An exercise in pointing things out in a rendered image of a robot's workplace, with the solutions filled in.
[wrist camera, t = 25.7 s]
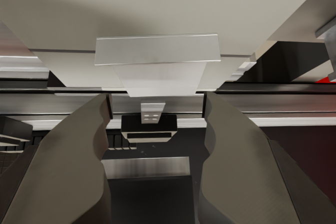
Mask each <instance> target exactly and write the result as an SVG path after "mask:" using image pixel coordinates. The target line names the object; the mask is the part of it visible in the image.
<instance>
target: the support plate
mask: <svg viewBox="0 0 336 224"><path fill-rule="evenodd" d="M305 1H306V0H0V20H1V21H2V22H3V23H4V24H5V25H6V26H7V27H8V28H9V29H10V30H11V31H12V32H13V33H14V34H15V35H16V36H17V37H18V38H19V39H20V40H21V41H22V42H23V43H24V44H25V45H26V46H27V47H28V48H29V49H49V50H83V51H95V50H96V43H97V37H116V36H146V35H176V34H206V33H217V36H218V43H219V51H220V55H252V54H253V53H254V52H255V51H256V50H257V49H258V48H259V47H260V46H261V45H262V44H263V43H264V42H265V41H266V40H267V39H268V38H269V37H270V36H271V35H272V34H273V33H274V32H275V31H276V30H277V29H278V28H279V27H280V26H281V25H282V24H283V23H284V22H285V21H286V20H287V19H288V18H289V17H290V16H291V15H292V14H293V13H294V12H295V11H296V10H297V9H298V8H299V7H300V6H301V5H302V4H303V3H304V2H305ZM32 52H33V53H34V54H35V55H36V56H37V57H38V58H39V59H40V60H41V61H42V62H43V63H44V64H45V65H46V66H47V68H48V69H49V70H50V71H51V72H52V73H53V74H54V75H55V76H56V77H57V78H58V79H59V80H60V81H61V82H62V83H63V84H64V85H65V86H66V87H105V88H124V85H123V84H122V82H121V80H120V78H119V77H118V75H117V73H116V71H115V70H114V68H113V66H112V65H102V66H95V55H96V54H95V53H74V52H38V51H32ZM220 58H221V61H217V62H207V64H206V66H205V69H204V71H203V74H202V77H201V79H200V82H199V84H198V87H197V88H219V87H220V86H221V85H222V84H223V83H224V82H225V81H226V80H227V79H228V78H229V77H230V76H231V75H232V74H233V73H234V72H235V71H236V70H237V69H238V68H239V67H240V66H241V65H242V64H243V63H244V62H245V61H246V60H247V59H248V57H220Z"/></svg>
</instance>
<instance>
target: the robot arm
mask: <svg viewBox="0 0 336 224"><path fill-rule="evenodd" d="M201 118H204V120H205V121H206V123H207V125H206V132H205V140H204V145H205V147H206V148H207V150H208V152H209V154H210V156H209V157H208V158H207V159H206V160H205V161H204V163H203V167H202V174H201V182H200V189H199V201H198V220H199V222H200V224H336V205H335V204H334V203H333V202H332V201H331V200H330V199H329V198H328V196H327V195H326V194H325V193H324V192H323V191H322V190H321V189H320V187H319V186H318V185H317V184H316V183H315V182H314V181H313V180H312V179H311V177H310V176H309V175H308V174H307V173H306V172H305V171H304V170H303V168H302V167H301V166H300V165H299V164H298V163H297V162H296V161H295V160H294V158H293V157H292V156H291V155H290V154H289V153H288V152H287V151H286V149H285V148H284V147H283V146H282V145H281V144H280V143H279V142H278V141H277V140H270V139H269V138H268V137H267V136H266V134H265V133H264V132H263V131H262V130H261V129H260V128H259V127H258V126H257V125H256V124H255V123H254V122H253V121H252V120H251V119H250V118H248V117H247V116H246V115H245V114H243V113H242V112H241V111H239V110H238V109H237V108H235V107H234V106H232V105H231V104H230V103H228V102H227V101H225V100H224V99H223V98H221V97H220V96H218V95H217V94H216V93H214V92H211V91H208V92H204V95H203V105H202V117H201ZM111 120H113V98H112V94H111V93H101V94H98V95H97V96H95V97H94V98H93V99H91V100H90V101H88V102H87V103H85V104H84V105H83V106H81V107H80V108H78V109H77V110H75V111H74V112H73V113H71V114H70V115H68V116H67V117H66V118H64V119H63V120H62V121H61V122H59V123H58V124H57V125H56V126H55V127H54V128H53V129H52V130H51V131H50V132H49V133H48V134H47V135H46V136H45V137H44V138H43V139H42V140H41V141H40V142H39V144H36V145H29V146H28V147H27V148H26V149H25V150H24V151H23V152H22V153H21V154H20V155H19V156H18V157H17V158H16V159H15V160H14V161H13V162H12V163H11V164H10V166H9V167H8V168H7V169H6V170H5V171H4V172H3V173H2V174H1V175H0V224H110V221H111V192H110V188H109V184H108V180H107V176H106V172H105V168H104V165H103V163H102V162H101V160H102V157H103V155H104V153H105V151H106V150H107V149H108V147H109V142H108V138H107V133H106V127H107V125H108V124H109V122H110V121H111Z"/></svg>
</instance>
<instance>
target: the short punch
mask: <svg viewBox="0 0 336 224"><path fill-rule="evenodd" d="M101 162H102V164H103V166H104V170H105V174H106V177H107V181H108V185H109V189H110V193H111V220H110V223H109V224H195V209H194V195H193V180H192V175H190V162H189V156H186V157H158V158H130V159H102V160H101Z"/></svg>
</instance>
